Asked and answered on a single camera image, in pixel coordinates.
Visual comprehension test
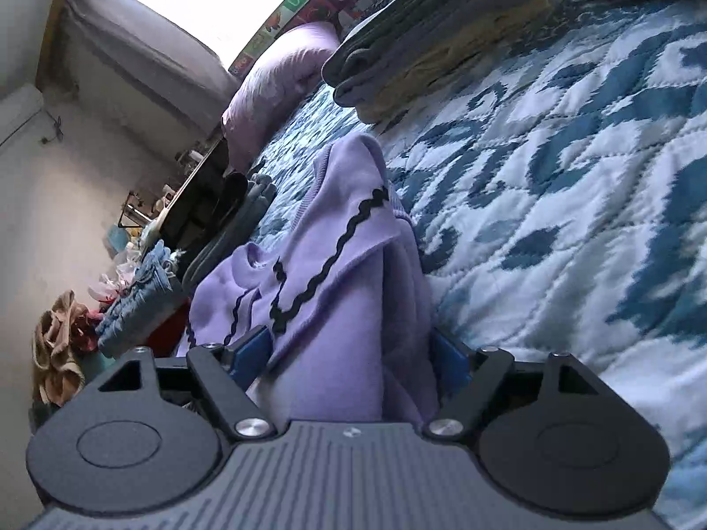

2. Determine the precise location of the white air conditioner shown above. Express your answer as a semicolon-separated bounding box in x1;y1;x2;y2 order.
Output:
0;85;45;147

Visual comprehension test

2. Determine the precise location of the yellow folded garment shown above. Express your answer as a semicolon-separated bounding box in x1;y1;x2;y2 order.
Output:
356;0;553;125

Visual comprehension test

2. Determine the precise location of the denim jacket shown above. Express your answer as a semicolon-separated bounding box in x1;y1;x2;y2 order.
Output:
96;240;183;357

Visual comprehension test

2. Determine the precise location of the lilac pillow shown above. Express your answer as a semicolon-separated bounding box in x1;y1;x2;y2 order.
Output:
221;21;340;174

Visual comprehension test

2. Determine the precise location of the colourful foam mat panel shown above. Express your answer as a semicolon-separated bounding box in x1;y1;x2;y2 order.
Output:
229;0;395;75

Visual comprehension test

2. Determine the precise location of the light blue box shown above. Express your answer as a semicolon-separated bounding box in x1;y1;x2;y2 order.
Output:
105;223;130;255

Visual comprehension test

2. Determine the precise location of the purple sweater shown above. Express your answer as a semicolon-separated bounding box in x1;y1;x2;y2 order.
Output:
175;133;443;426

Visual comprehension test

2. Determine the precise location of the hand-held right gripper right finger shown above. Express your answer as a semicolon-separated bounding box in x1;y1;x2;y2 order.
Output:
424;328;611;443

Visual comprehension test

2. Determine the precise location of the teal storage bin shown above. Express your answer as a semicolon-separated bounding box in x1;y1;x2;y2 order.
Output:
83;353;117;387

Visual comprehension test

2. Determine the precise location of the white plastic bag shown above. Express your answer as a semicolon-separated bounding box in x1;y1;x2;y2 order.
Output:
88;248;144;304

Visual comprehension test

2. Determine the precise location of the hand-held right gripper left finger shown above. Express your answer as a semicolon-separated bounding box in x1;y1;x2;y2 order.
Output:
88;327;277;441

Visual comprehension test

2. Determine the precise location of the red folded garment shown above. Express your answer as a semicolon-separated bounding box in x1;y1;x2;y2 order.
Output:
146;298;191;357

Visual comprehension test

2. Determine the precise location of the light grey folded garment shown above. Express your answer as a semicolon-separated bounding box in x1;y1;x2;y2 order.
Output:
342;0;459;45

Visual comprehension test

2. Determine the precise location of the blue white patterned quilt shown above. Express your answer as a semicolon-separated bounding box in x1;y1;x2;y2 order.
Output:
243;0;707;530

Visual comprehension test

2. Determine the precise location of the brown fleece blanket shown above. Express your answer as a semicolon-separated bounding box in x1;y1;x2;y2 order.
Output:
32;290;86;406

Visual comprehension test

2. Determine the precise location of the dark red garment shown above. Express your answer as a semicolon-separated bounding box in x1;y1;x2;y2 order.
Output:
69;309;103;354

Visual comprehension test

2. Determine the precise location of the white folding desk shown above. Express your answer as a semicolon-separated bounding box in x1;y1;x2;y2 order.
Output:
157;138;230;249

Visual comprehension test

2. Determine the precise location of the lilac folded garment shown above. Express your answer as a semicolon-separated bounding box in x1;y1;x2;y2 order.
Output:
334;0;547;106

